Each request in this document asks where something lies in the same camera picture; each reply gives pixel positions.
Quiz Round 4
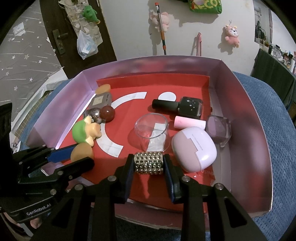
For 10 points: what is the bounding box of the tan egg-shaped sponge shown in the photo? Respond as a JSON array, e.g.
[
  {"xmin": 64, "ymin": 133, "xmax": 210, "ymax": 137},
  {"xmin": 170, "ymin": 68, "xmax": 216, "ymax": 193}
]
[{"xmin": 70, "ymin": 143, "xmax": 94, "ymax": 162}]

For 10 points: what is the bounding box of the green yellow toy figure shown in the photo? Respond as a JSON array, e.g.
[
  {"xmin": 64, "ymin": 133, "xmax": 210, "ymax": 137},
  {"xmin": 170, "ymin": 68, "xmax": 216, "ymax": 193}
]
[{"xmin": 72, "ymin": 115, "xmax": 102, "ymax": 147}]

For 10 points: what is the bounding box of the perfume bottle brown ball cap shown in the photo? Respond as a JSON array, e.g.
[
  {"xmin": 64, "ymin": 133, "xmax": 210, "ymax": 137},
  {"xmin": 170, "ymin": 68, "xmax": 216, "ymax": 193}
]
[{"xmin": 84, "ymin": 105, "xmax": 115, "ymax": 124}]

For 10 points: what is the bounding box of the pink earbuds case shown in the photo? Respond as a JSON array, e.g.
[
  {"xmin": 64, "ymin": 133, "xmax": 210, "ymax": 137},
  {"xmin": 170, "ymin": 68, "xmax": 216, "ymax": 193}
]
[{"xmin": 171, "ymin": 126, "xmax": 217, "ymax": 173}]

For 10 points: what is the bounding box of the taupe square compact case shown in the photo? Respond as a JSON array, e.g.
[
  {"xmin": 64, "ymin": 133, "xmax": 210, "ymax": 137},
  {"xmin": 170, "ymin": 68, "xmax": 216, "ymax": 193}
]
[{"xmin": 88, "ymin": 92, "xmax": 112, "ymax": 109}]

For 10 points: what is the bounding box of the studded metal ring cylinder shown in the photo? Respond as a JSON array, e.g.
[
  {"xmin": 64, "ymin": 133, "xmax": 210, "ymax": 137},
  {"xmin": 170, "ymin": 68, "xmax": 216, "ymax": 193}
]
[{"xmin": 133, "ymin": 152, "xmax": 164, "ymax": 175}]

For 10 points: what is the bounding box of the clear glass cup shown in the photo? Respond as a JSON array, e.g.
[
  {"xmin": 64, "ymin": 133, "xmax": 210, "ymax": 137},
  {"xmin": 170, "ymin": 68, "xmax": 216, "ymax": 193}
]
[{"xmin": 134, "ymin": 113, "xmax": 171, "ymax": 152}]

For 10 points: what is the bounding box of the orange round sponge puff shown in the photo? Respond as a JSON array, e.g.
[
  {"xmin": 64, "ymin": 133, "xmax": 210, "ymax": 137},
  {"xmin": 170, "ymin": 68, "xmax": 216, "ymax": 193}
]
[{"xmin": 95, "ymin": 84, "xmax": 111, "ymax": 94}]

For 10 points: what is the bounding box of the purple nail polish bottle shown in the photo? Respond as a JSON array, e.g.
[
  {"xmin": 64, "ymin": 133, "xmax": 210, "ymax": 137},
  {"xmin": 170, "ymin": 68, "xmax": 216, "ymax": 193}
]
[{"xmin": 174, "ymin": 114, "xmax": 232, "ymax": 148}]

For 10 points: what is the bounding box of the black nail polish bottle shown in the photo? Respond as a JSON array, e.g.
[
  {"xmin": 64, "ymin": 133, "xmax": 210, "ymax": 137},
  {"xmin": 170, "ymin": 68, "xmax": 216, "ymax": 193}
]
[{"xmin": 152, "ymin": 96, "xmax": 203, "ymax": 120}]

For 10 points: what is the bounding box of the person's left hand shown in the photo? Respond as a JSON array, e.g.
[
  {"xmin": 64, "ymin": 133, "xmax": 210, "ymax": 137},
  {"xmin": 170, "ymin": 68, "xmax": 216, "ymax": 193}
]
[{"xmin": 4, "ymin": 212, "xmax": 42, "ymax": 229}]

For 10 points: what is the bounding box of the red Miniso paper liner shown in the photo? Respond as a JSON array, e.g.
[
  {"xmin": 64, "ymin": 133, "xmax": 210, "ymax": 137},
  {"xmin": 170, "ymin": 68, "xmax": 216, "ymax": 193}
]
[{"xmin": 55, "ymin": 72, "xmax": 217, "ymax": 212}]

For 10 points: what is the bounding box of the purple cardboard box tray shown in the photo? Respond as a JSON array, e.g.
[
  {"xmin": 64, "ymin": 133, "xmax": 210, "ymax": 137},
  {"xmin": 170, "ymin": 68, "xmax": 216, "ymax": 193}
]
[{"xmin": 24, "ymin": 55, "xmax": 274, "ymax": 230}]

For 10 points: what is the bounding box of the white plastic bag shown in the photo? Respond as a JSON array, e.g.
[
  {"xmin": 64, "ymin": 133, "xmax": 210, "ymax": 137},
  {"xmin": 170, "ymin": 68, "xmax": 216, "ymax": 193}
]
[{"xmin": 77, "ymin": 31, "xmax": 98, "ymax": 60}]

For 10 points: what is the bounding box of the blue textured table cloth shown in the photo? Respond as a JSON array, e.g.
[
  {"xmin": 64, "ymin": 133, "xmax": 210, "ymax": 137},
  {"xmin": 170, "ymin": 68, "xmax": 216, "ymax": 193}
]
[{"xmin": 83, "ymin": 72, "xmax": 295, "ymax": 240}]

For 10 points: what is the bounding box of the dark wooden door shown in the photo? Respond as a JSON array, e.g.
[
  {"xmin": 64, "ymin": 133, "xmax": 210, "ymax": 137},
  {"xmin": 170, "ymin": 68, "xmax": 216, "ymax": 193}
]
[{"xmin": 40, "ymin": 1, "xmax": 117, "ymax": 79}]

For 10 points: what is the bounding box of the green plush dinosaur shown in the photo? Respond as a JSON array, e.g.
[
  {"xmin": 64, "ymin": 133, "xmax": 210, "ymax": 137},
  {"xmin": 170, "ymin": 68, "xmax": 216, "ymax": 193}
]
[{"xmin": 82, "ymin": 5, "xmax": 100, "ymax": 24}]

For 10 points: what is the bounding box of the dark green covered side table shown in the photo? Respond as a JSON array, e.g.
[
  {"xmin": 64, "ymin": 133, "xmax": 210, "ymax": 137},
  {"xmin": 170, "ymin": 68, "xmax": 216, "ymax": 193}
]
[{"xmin": 250, "ymin": 49, "xmax": 295, "ymax": 109}]

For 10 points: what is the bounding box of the pink plush pig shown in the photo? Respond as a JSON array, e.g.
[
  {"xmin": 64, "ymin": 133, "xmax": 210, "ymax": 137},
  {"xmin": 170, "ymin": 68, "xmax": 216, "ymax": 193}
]
[{"xmin": 149, "ymin": 11, "xmax": 170, "ymax": 32}]

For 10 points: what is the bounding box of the pink folded umbrella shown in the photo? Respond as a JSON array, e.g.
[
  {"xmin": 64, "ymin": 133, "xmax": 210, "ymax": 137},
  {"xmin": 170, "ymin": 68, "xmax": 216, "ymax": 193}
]
[{"xmin": 196, "ymin": 32, "xmax": 202, "ymax": 56}]

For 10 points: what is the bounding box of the green tote bag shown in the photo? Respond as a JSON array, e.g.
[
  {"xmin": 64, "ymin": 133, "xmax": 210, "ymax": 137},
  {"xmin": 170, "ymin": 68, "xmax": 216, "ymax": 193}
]
[{"xmin": 188, "ymin": 0, "xmax": 222, "ymax": 15}]

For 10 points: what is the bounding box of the brass door handle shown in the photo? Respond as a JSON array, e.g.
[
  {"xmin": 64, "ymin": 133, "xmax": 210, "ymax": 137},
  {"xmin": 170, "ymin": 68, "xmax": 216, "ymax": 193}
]
[{"xmin": 52, "ymin": 29, "xmax": 68, "ymax": 55}]

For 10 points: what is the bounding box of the hanging fabric wall organizer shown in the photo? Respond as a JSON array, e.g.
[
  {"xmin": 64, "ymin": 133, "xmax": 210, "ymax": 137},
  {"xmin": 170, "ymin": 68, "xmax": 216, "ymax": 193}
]
[{"xmin": 58, "ymin": 0, "xmax": 103, "ymax": 46}]

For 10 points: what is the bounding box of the mop handle orange grip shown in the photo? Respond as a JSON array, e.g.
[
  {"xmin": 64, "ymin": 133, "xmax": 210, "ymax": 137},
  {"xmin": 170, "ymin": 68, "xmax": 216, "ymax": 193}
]
[{"xmin": 154, "ymin": 2, "xmax": 167, "ymax": 55}]

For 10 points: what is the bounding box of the pink plush bear keychain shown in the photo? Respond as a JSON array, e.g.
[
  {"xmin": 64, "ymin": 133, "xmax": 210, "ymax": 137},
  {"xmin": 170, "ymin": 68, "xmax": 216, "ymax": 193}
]
[{"xmin": 224, "ymin": 25, "xmax": 240, "ymax": 48}]

